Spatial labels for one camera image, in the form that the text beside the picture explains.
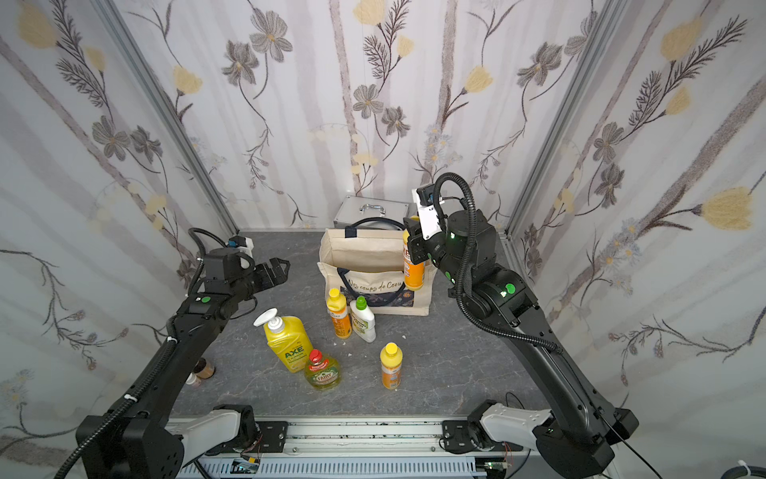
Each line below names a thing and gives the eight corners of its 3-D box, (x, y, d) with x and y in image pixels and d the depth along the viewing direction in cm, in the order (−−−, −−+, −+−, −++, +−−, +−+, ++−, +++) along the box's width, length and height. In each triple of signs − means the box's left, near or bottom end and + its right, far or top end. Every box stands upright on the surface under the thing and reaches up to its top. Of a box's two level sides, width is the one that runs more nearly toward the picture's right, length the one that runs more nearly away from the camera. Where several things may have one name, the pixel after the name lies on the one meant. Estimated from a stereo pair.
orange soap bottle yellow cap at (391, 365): (382, 389, 84) (380, 359, 66) (382, 375, 86) (380, 342, 68) (399, 389, 84) (402, 359, 66) (399, 375, 86) (402, 342, 68)
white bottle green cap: (368, 346, 92) (364, 318, 78) (354, 331, 95) (348, 301, 81) (377, 338, 94) (375, 309, 79) (364, 323, 97) (360, 293, 83)
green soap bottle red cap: (312, 386, 84) (297, 363, 70) (324, 371, 87) (312, 346, 73) (328, 398, 82) (315, 377, 68) (340, 382, 85) (330, 358, 71)
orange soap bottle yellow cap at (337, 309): (337, 339, 93) (325, 301, 75) (338, 327, 95) (327, 288, 78) (351, 339, 93) (342, 301, 75) (352, 327, 95) (343, 288, 78)
